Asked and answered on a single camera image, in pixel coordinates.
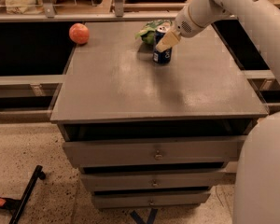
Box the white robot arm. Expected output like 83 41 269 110
157 0 280 224

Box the bottom grey drawer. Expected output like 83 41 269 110
91 190 210 209

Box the blue pepsi can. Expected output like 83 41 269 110
153 25 172 64

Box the black stand with orange strap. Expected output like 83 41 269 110
0 164 47 224

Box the grey drawer cabinet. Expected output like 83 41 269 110
51 21 267 197

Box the green chip bag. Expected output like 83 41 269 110
134 20 172 45

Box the grey drawer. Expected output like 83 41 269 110
81 169 225 192
91 190 210 209
63 135 245 167

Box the red apple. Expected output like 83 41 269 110
69 23 90 45

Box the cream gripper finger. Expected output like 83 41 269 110
156 29 181 52

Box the top grey drawer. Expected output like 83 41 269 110
63 135 245 167

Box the middle grey drawer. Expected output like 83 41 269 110
81 169 225 192

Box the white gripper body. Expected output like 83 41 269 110
175 5 207 38

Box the grey metal railing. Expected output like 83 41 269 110
0 0 280 24

